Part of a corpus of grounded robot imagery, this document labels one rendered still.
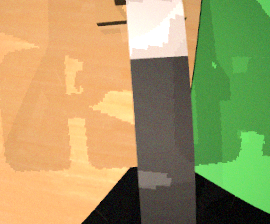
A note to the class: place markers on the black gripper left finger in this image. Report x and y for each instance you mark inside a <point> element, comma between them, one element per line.
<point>122,203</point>

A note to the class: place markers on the green putting mat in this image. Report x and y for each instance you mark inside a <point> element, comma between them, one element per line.
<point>230,95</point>

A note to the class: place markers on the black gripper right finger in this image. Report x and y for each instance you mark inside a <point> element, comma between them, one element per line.
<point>217,206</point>

